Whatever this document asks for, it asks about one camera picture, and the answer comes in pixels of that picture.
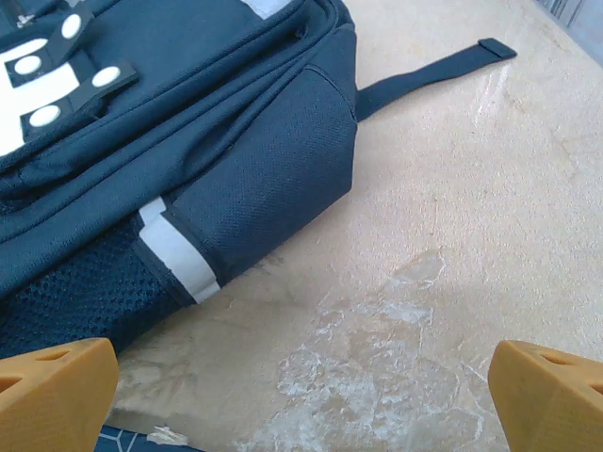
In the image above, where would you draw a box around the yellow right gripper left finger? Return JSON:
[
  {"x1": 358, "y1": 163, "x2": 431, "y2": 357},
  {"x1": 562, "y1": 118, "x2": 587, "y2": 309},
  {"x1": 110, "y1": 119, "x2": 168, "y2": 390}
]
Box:
[{"x1": 0, "y1": 337, "x2": 120, "y2": 452}]

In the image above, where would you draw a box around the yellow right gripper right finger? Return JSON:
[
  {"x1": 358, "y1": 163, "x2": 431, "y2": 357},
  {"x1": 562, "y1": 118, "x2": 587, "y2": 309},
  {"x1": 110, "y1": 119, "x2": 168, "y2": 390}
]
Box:
[{"x1": 486, "y1": 340, "x2": 603, "y2": 452}]

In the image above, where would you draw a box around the dark blue book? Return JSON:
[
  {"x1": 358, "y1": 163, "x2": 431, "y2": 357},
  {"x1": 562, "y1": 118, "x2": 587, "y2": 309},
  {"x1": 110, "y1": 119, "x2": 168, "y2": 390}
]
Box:
[{"x1": 97, "y1": 423, "x2": 190, "y2": 452}]

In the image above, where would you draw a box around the navy blue backpack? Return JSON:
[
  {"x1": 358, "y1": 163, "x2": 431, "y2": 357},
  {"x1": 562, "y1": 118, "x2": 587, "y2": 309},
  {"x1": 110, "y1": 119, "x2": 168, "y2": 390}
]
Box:
[{"x1": 0, "y1": 0, "x2": 518, "y2": 360}]

